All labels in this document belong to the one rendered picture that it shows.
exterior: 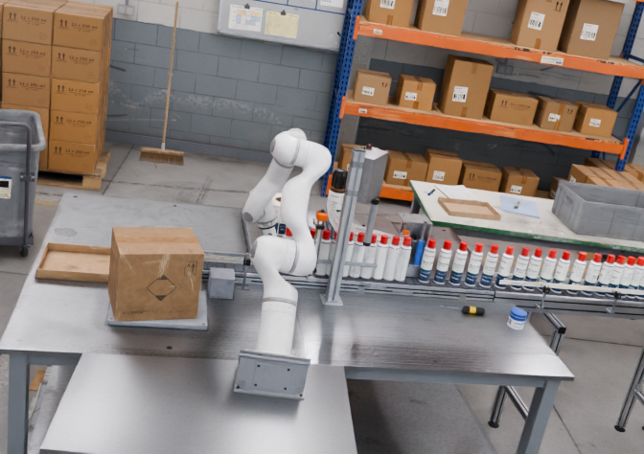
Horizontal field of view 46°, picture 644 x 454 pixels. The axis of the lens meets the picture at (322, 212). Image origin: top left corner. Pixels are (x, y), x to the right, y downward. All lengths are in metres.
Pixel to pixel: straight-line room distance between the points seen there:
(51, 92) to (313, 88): 2.60
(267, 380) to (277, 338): 0.14
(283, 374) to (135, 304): 0.64
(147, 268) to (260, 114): 4.99
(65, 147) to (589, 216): 3.99
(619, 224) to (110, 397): 3.41
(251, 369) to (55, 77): 4.14
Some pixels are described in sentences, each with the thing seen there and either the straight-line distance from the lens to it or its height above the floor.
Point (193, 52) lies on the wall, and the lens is 7.52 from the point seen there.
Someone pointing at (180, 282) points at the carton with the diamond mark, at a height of 1.01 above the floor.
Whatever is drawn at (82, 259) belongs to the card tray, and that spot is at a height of 0.83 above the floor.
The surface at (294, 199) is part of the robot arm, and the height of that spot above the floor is 1.37.
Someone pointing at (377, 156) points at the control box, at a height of 1.48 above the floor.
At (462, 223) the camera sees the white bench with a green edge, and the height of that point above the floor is 0.80.
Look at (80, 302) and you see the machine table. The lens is 2.99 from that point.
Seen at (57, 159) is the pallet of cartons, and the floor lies 0.24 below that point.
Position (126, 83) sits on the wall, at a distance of 7.67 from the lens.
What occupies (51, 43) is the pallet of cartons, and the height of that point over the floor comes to 1.16.
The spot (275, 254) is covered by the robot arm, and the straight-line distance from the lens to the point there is 2.58.
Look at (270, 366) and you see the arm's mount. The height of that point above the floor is 0.94.
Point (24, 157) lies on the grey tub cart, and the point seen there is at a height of 0.72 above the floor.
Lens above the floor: 2.26
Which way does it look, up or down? 20 degrees down
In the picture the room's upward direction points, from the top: 10 degrees clockwise
